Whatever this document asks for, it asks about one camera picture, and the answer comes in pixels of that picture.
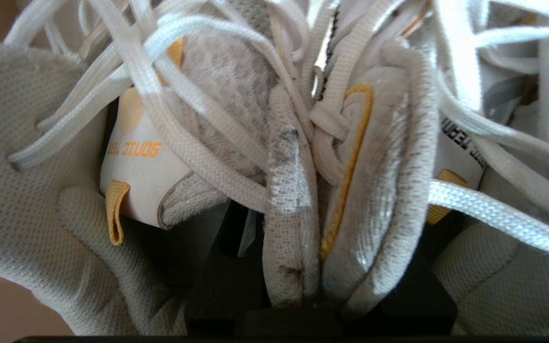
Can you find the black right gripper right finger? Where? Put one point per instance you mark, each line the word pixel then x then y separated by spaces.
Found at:
pixel 422 305

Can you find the white lace-up sneaker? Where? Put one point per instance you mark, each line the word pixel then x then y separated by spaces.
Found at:
pixel 17 143
pixel 517 286

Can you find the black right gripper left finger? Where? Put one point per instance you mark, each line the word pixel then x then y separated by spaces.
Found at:
pixel 222 286

